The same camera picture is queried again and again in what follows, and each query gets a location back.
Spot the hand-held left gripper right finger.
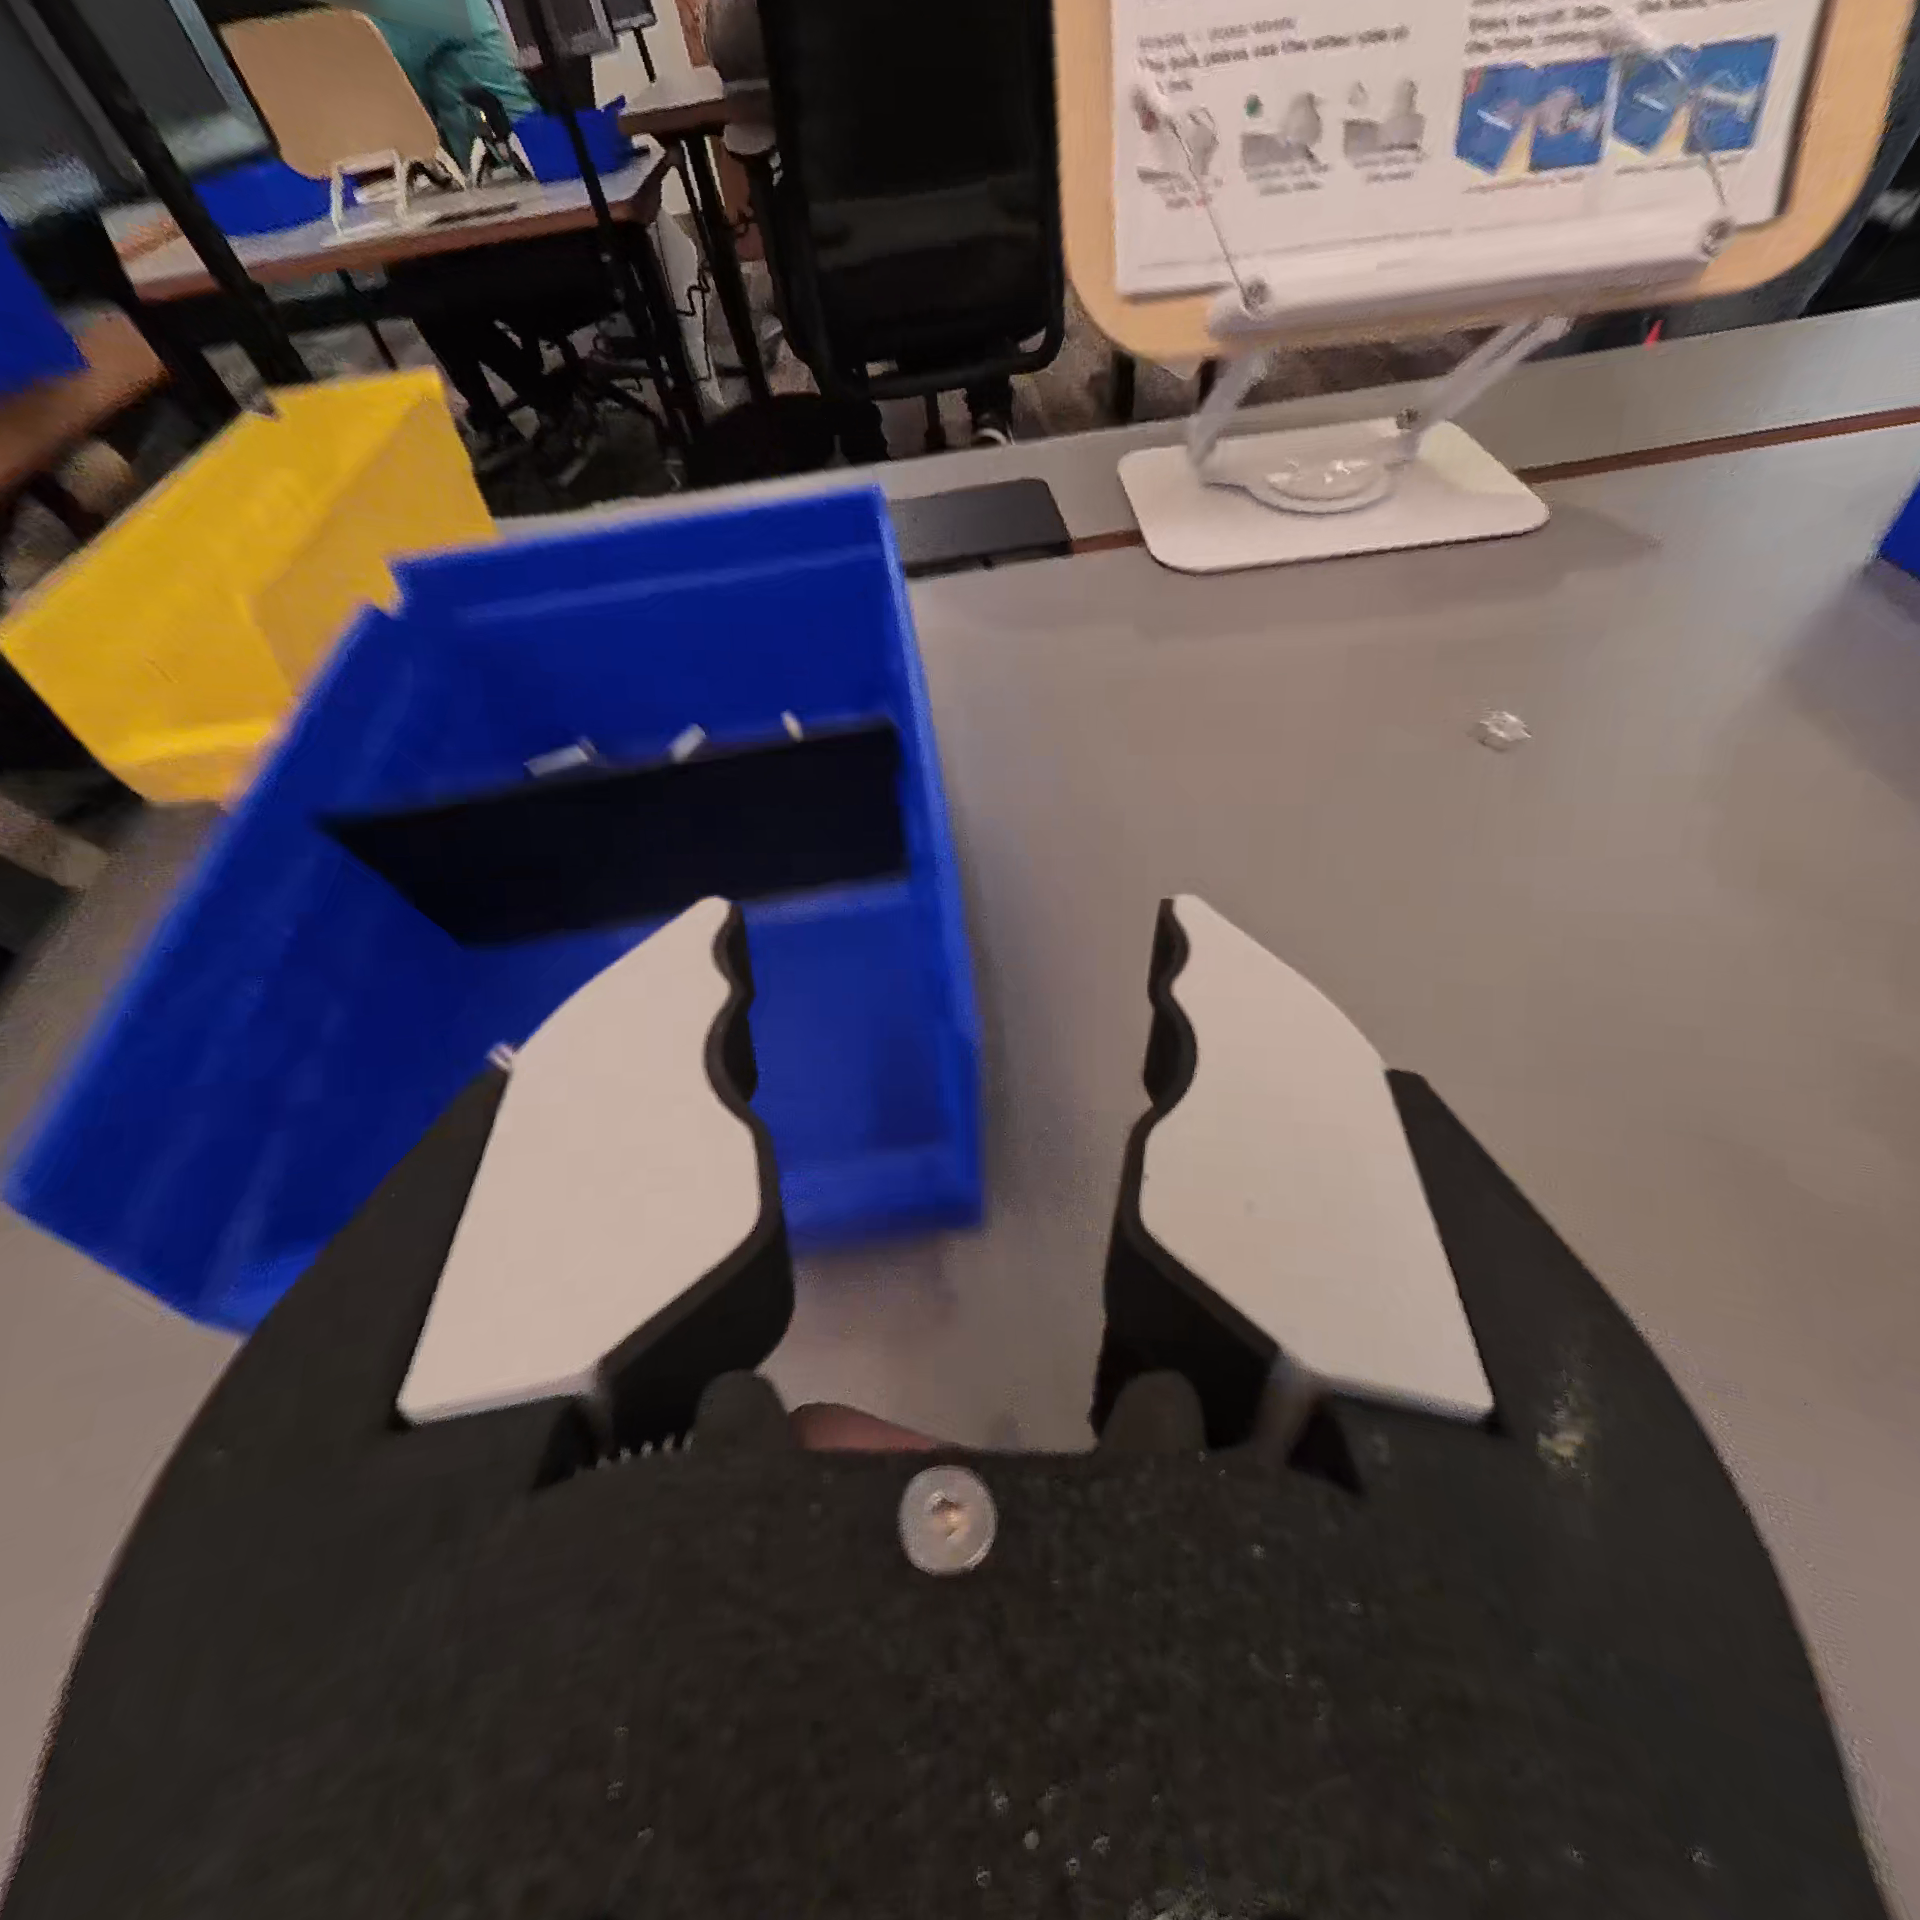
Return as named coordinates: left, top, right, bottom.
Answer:
left=1095, top=889, right=1501, bottom=1454

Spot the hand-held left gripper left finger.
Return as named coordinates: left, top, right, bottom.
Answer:
left=392, top=894, right=793, bottom=1446

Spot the blue bin with black divider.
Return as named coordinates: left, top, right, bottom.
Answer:
left=7, top=482, right=995, bottom=1335

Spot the pile of bolts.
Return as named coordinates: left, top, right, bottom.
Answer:
left=524, top=714, right=811, bottom=778

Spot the yellow plastic bin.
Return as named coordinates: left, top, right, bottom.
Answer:
left=0, top=368, right=500, bottom=812

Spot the black flat pad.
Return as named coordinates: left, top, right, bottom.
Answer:
left=891, top=477, right=1072, bottom=580

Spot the wooden background desk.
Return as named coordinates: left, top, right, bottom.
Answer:
left=108, top=150, right=680, bottom=397

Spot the black office chair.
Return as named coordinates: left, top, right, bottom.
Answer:
left=759, top=0, right=1072, bottom=460

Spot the instruction board on white stand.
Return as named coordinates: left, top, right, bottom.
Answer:
left=216, top=6, right=475, bottom=237
left=1050, top=0, right=1920, bottom=576

